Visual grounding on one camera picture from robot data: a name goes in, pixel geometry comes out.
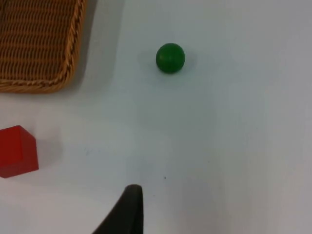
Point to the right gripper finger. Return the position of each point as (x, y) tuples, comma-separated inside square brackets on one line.
[(129, 214)]

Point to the red cube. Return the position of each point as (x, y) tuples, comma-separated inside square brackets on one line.
[(17, 151)]

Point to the pale brown wicker basket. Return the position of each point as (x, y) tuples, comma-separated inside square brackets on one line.
[(34, 44)]

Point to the green ball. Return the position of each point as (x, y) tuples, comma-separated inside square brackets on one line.
[(170, 58)]

